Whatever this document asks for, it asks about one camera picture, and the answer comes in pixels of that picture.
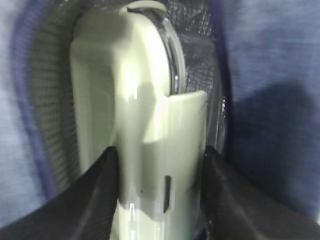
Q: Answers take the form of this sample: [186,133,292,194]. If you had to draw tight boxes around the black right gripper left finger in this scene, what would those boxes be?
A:
[0,146,119,240]

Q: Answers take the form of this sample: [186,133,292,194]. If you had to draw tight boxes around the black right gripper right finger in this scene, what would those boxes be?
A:
[200,145,320,240]

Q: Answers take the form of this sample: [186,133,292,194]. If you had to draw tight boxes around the navy blue lunch bag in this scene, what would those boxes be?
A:
[10,0,320,224]

